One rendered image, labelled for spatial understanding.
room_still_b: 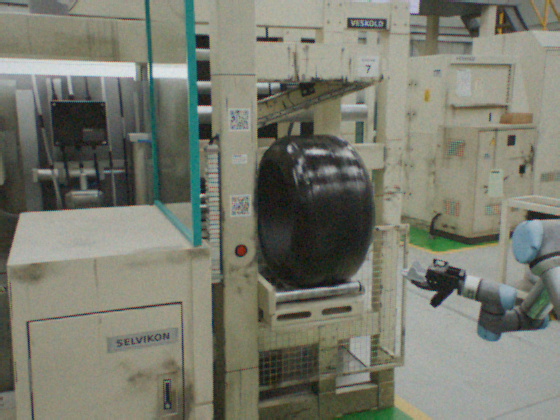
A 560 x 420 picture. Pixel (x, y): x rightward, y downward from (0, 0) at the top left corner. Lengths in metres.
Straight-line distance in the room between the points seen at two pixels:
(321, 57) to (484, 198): 4.57
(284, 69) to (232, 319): 0.95
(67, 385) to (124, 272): 0.26
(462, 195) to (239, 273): 4.83
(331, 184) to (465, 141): 4.74
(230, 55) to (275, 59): 0.36
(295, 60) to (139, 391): 1.43
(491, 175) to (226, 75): 5.05
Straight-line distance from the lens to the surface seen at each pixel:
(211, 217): 2.04
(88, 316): 1.33
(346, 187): 2.00
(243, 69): 2.02
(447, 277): 2.05
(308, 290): 2.14
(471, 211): 6.66
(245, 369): 2.25
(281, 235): 2.46
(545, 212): 4.69
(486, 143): 6.67
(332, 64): 2.43
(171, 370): 1.40
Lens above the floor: 1.60
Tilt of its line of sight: 11 degrees down
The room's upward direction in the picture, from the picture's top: straight up
